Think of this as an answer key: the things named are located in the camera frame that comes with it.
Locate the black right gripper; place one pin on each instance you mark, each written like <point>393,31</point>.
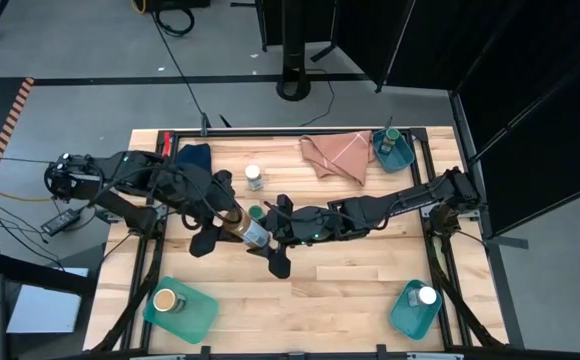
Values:
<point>305,227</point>

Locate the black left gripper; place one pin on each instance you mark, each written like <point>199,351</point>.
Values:
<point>195,197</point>

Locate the gold lid furikake jar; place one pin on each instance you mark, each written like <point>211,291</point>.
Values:
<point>165,300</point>
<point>250,231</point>

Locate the green lid spice jar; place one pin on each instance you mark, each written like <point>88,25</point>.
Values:
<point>256,212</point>
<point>391,137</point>

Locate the white lid seasoning jar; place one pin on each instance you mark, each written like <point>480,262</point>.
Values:
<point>253,175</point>
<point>425,296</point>

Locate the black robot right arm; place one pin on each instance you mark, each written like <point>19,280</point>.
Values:
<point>395,200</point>

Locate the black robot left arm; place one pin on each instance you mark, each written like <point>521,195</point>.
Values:
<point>135,172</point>

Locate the dark teal cloth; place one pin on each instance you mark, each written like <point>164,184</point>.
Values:
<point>197,156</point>

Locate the pink folded cloth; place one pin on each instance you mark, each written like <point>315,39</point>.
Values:
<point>340,155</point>

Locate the green plastic bin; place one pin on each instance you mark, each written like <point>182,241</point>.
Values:
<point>195,315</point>

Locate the light blue plastic bin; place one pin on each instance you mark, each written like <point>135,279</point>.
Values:
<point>397,160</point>

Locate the black power adapter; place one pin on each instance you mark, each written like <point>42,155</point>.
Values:
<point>61,221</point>

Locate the teal plastic bin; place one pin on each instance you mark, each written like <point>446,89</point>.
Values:
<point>412,322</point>

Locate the black tower air purifier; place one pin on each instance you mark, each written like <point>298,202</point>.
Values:
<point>293,45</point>

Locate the white flat board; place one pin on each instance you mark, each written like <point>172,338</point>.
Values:
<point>45,305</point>

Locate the black fabric partition panel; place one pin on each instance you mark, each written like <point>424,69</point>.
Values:
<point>365,30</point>
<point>320,20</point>
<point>445,45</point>
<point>545,150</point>

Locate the black table frame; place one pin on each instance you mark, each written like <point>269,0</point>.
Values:
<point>320,131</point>

